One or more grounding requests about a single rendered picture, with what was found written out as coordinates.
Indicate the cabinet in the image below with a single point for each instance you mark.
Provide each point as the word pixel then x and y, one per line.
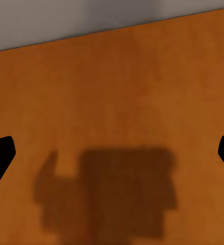
pixel 116 137

